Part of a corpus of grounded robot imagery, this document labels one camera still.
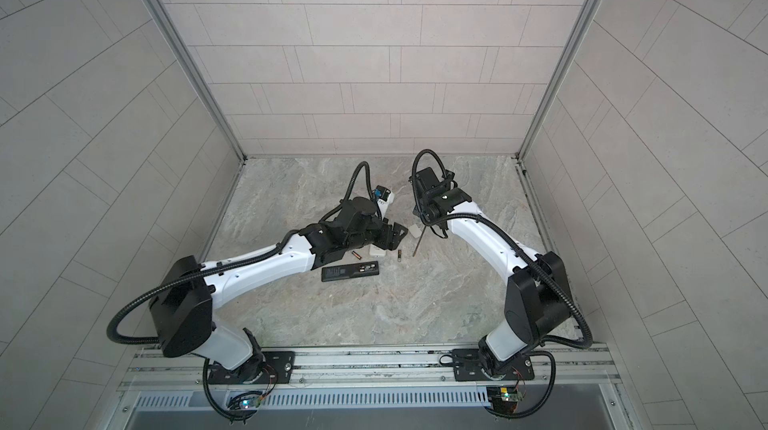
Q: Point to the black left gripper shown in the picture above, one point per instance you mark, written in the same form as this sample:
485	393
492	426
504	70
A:
393	241

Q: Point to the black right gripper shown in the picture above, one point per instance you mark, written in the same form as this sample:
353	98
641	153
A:
422	202

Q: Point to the black remote control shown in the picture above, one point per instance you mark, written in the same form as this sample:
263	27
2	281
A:
349	271

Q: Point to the black yellow screwdriver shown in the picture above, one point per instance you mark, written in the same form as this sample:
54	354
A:
418	233

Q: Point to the white remote control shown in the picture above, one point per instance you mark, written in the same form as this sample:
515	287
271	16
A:
376	251

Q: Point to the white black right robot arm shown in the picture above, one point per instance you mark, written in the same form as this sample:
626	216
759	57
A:
539	306

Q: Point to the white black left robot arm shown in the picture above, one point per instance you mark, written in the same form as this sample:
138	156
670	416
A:
183	314

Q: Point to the left circuit board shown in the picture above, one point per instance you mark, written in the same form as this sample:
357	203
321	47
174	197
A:
246	402

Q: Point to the circuit board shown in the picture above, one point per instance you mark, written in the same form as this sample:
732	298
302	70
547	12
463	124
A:
246	402
504	400

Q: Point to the right circuit board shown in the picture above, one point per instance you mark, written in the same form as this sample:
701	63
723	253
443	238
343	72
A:
504	400

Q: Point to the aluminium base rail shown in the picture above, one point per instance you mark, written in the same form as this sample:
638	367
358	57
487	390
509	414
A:
428	376

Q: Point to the aluminium corner post right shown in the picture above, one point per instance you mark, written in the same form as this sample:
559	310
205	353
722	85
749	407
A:
575	39

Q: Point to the aluminium corner post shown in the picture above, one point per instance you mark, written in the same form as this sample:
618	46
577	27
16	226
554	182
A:
575	39
185	59

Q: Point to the aluminium corner post left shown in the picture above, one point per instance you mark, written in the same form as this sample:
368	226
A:
185	59

